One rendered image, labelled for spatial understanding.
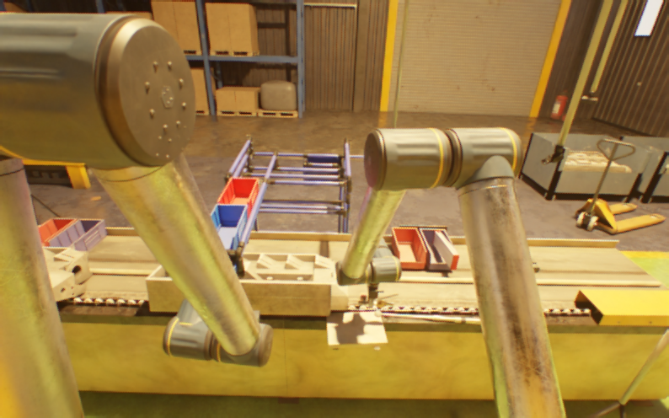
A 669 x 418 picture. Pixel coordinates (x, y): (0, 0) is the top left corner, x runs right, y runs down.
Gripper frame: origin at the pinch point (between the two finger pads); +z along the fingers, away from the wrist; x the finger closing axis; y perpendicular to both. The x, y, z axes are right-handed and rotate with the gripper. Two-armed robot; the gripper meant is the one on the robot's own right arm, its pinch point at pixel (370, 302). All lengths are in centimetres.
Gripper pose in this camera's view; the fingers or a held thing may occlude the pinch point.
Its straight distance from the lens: 181.6
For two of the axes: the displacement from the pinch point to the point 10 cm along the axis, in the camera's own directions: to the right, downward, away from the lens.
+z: -0.3, 8.9, 4.6
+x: 0.1, -4.6, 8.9
